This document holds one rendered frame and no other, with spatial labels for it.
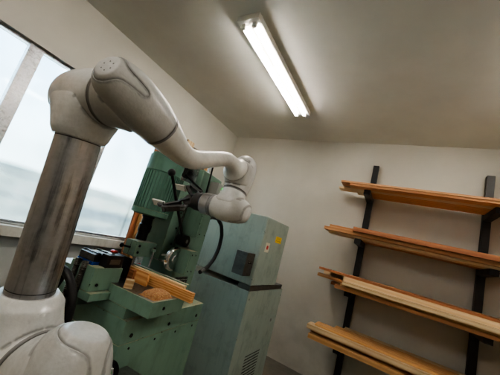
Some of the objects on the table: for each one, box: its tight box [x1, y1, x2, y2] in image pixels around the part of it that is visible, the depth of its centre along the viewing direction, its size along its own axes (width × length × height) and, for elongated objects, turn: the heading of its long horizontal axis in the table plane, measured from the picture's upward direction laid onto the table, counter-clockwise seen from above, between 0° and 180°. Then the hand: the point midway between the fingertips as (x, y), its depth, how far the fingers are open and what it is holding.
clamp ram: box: [117, 253, 133, 279], centre depth 116 cm, size 9×8×9 cm
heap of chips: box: [138, 288, 174, 301], centre depth 107 cm, size 8×12×3 cm
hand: (166, 193), depth 118 cm, fingers open, 13 cm apart
